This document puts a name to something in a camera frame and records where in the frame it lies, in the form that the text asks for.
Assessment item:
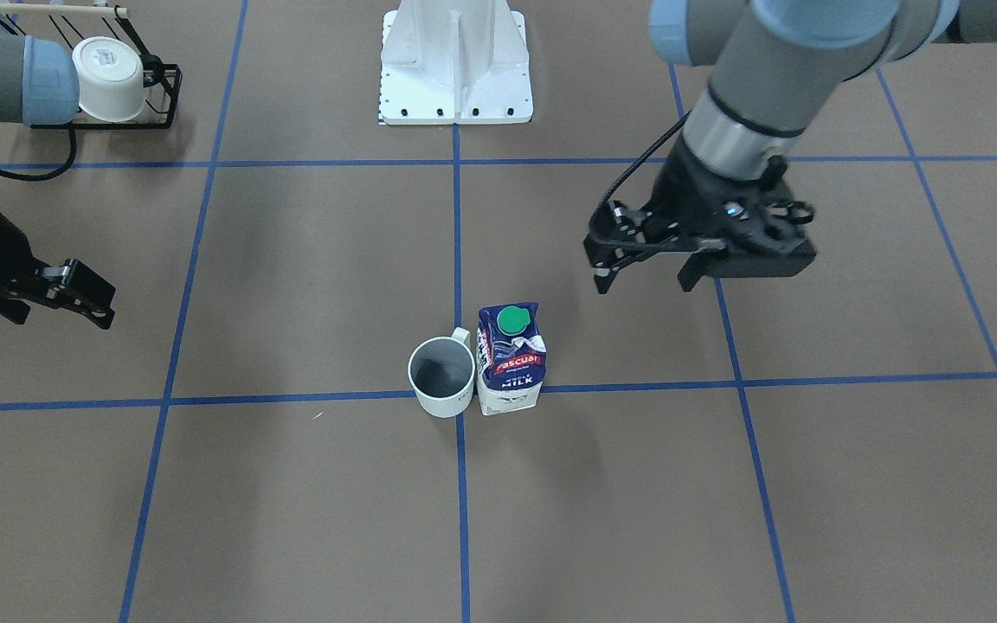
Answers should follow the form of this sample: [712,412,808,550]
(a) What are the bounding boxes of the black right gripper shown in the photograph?
[0,259,116,331]

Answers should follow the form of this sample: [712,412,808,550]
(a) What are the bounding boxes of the black wire mug rack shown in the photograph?
[0,1,183,130]

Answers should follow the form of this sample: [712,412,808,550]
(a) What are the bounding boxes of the blue white milk carton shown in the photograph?
[476,301,547,415]

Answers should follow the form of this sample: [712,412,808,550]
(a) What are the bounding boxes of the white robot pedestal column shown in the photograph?
[377,1,534,125]

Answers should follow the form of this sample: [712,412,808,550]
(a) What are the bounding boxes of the white grey mug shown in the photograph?
[407,327,476,419]

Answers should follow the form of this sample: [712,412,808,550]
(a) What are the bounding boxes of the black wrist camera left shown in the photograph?
[705,200,818,279]

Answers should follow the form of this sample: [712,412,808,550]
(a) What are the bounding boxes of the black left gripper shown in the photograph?
[584,137,794,295]

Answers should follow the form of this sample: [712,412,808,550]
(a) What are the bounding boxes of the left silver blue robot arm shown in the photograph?
[584,1,997,294]

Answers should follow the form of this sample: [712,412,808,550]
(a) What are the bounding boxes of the white mug on rack lower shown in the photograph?
[71,36,146,123]

